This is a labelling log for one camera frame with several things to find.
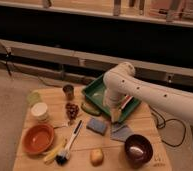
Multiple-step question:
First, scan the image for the bunch of dark grapes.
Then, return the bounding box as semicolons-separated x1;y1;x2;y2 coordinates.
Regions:
65;103;79;120

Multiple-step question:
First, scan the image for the yellow potato toy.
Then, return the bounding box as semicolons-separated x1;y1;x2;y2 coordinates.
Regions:
90;148;104;166

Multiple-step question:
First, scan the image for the black cable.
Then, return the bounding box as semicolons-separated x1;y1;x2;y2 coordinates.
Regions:
151;107;188;148

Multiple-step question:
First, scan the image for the grey cloth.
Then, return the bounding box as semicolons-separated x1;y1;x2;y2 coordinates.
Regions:
110;123;133;142

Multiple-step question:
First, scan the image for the orange bowl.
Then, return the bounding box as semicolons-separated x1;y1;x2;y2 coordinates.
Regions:
22;124;55;155

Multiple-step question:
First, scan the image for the red and white block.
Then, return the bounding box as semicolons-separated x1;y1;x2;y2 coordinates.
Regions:
120;95;133;110

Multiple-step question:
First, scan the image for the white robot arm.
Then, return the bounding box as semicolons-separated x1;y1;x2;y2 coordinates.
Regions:
103;62;193;126

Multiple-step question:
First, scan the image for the dark brown bowl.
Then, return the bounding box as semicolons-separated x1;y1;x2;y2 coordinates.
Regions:
124;134;153;168

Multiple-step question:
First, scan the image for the yellow banana toy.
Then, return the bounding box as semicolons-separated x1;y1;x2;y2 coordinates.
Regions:
43;139;67;164

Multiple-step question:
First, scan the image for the small metal cup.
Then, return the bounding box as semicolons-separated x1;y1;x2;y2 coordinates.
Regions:
63;84;74;100

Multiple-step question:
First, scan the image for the green cucumber toy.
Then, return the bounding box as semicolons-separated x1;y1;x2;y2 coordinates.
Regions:
81;102;101;116

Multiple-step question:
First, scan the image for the green plastic tray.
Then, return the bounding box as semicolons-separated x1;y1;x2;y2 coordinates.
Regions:
82;75;141;123

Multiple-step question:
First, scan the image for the white plastic cup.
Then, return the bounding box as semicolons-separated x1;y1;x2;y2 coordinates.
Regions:
31;102;49;121

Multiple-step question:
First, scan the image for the blue sponge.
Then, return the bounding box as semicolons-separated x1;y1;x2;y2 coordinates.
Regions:
86;118;107;135

